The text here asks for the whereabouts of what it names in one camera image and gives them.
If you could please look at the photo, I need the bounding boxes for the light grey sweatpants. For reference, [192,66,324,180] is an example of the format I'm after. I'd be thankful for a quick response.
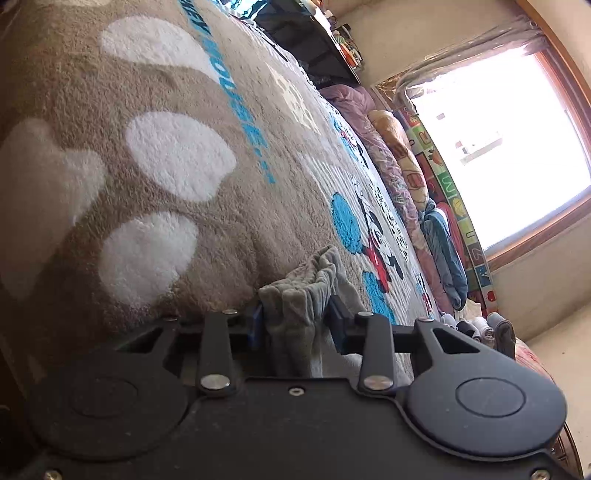
[259,245,366,385]

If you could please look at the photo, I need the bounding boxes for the colourful alphabet play mat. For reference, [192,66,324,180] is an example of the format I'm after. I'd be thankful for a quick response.
[394,107,498,317]

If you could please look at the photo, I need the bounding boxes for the folded blue blanket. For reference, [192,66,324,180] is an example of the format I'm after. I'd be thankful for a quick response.
[421,198,468,311]

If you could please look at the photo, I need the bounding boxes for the folded pink orange quilt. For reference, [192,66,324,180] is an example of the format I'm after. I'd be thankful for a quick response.
[515,338,554,381]

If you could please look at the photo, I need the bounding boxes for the Mickey Mouse brown blanket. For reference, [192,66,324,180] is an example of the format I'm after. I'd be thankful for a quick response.
[1,1,439,393]

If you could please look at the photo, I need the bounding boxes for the yellow cartoon pillow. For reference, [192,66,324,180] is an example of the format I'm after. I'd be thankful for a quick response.
[368,110,430,212]

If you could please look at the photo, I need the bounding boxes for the pink purple quilt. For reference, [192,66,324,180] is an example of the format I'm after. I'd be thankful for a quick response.
[320,84,454,314]

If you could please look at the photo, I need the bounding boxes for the cluttered side shelf items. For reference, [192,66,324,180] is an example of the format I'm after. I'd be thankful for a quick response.
[301,0,363,71]

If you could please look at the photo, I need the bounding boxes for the wooden window frame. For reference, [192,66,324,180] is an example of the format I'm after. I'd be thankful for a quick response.
[489,1,590,270]

